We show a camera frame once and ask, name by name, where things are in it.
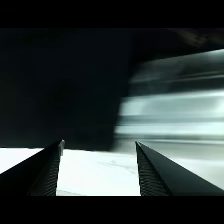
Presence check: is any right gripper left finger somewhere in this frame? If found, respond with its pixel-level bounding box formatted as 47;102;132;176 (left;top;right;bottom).
0;139;66;197

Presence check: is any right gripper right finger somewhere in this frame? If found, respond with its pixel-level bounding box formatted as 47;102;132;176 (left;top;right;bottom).
134;140;224;197

